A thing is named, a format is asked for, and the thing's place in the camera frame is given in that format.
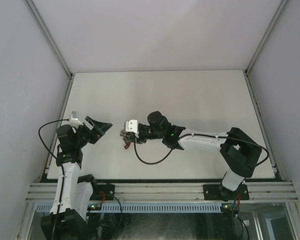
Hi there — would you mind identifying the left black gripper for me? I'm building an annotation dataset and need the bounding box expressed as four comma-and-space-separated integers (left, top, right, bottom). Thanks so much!
73, 116, 112, 149

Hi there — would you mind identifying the brown water faucet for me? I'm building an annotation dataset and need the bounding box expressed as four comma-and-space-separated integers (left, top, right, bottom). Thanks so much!
122, 137, 131, 150

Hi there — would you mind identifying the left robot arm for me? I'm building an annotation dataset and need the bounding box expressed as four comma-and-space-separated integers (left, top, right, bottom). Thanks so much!
41, 112, 112, 240

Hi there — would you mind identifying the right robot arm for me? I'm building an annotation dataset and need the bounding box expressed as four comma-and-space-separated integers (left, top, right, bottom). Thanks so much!
120, 111, 266, 201

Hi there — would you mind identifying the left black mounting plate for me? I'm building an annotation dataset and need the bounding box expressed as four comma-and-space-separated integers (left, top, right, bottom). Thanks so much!
90, 184, 115, 201

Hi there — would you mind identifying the black mounting plate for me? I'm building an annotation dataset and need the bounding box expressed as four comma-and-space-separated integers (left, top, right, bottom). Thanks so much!
90, 184, 115, 201
203, 184, 250, 202

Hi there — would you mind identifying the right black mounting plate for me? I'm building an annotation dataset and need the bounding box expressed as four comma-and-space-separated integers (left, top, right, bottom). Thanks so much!
203, 184, 250, 202

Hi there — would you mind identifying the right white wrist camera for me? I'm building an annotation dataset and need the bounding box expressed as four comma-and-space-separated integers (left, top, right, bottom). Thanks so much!
124, 119, 138, 134

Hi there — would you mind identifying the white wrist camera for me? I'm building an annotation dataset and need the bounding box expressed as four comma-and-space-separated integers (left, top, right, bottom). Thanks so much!
124, 119, 138, 134
68, 111, 83, 128

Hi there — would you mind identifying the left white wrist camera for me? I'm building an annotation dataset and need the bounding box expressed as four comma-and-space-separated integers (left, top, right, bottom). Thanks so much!
68, 111, 83, 128

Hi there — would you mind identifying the left camera black cable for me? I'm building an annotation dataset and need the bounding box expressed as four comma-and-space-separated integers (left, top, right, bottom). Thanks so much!
38, 119, 72, 160

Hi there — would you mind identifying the blue slotted cable duct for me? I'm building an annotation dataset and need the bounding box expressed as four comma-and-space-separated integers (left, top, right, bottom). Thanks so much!
36, 202, 223, 214

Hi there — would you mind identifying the right aluminium frame post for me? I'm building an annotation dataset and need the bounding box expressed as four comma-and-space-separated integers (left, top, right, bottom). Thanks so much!
244, 0, 289, 101

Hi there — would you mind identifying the aluminium frame post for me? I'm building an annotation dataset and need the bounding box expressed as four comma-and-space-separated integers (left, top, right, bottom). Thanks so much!
244, 0, 289, 101
23, 0, 74, 101

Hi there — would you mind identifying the left aluminium frame post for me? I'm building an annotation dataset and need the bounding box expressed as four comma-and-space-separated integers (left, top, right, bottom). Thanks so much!
23, 0, 74, 101

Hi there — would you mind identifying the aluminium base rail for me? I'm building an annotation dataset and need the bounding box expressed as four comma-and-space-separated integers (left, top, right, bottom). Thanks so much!
26, 182, 298, 203

